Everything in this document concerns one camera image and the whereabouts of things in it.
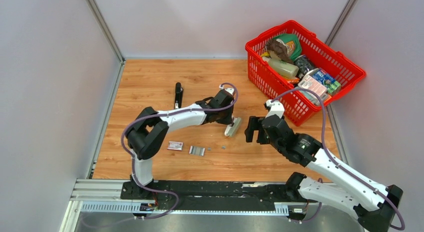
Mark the black stapler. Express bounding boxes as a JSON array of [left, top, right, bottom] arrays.
[[174, 82, 184, 109]]

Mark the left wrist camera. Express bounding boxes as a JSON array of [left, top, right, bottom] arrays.
[[219, 84, 236, 98]]

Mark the pink packaged item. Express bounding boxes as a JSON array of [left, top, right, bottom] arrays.
[[297, 75, 330, 101]]

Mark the red plastic basket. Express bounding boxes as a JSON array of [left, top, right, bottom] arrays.
[[245, 20, 367, 106]]

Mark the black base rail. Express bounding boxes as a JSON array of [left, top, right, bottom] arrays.
[[120, 180, 307, 212]]

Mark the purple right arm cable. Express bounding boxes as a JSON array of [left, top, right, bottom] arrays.
[[271, 88, 406, 231]]

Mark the green brown snack bag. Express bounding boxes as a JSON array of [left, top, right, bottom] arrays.
[[265, 33, 302, 64]]

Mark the grey white stapler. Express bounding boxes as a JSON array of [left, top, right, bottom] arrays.
[[224, 117, 242, 137]]

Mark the blue green packaged item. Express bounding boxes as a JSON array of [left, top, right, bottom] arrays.
[[311, 68, 342, 96]]

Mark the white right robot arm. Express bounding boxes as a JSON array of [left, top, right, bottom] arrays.
[[244, 114, 403, 232]]

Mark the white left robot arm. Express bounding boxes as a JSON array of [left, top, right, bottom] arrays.
[[120, 83, 239, 200]]

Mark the dark foil packet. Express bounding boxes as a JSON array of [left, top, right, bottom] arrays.
[[293, 54, 317, 75]]

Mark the white red staple box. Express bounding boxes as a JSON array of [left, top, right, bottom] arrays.
[[167, 141, 184, 151]]

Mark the pale plastic bottle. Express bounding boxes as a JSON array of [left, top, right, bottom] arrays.
[[262, 56, 299, 79]]

